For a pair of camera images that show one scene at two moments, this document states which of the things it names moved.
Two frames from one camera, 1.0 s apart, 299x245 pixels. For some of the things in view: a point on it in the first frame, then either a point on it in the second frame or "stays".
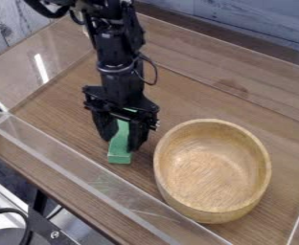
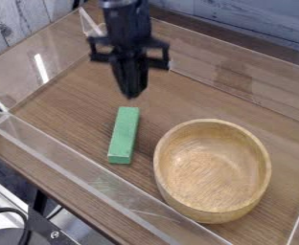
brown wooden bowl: x=212 y=169 stays
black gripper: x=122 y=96 -> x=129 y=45
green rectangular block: x=120 y=150 stays
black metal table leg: x=41 y=202 stays
